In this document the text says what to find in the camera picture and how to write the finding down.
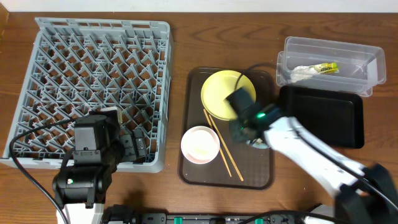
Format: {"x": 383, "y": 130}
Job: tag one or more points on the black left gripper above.
{"x": 133, "y": 144}

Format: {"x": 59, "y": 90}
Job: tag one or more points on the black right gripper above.
{"x": 237, "y": 131}

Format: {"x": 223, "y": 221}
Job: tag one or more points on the light blue bowl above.
{"x": 257, "y": 143}

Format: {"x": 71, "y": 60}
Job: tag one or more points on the wooden chopstick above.
{"x": 226, "y": 149}
{"x": 221, "y": 152}

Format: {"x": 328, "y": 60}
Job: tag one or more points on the white napkin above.
{"x": 302, "y": 73}

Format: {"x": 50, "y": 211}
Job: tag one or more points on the green yellow snack wrapper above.
{"x": 326, "y": 68}

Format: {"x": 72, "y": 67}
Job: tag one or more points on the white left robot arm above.
{"x": 80, "y": 189}

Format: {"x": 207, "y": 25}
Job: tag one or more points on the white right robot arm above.
{"x": 361, "y": 194}

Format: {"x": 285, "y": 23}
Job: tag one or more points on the yellow plate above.
{"x": 214, "y": 92}

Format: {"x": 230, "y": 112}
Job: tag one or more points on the brown serving tray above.
{"x": 255, "y": 165}

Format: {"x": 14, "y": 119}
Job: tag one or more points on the pink white bowl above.
{"x": 200, "y": 145}

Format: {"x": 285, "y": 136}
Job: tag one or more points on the clear plastic bin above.
{"x": 361, "y": 66}

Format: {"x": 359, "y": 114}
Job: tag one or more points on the black plastic tray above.
{"x": 334, "y": 117}

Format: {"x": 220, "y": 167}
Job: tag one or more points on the grey dish rack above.
{"x": 83, "y": 65}

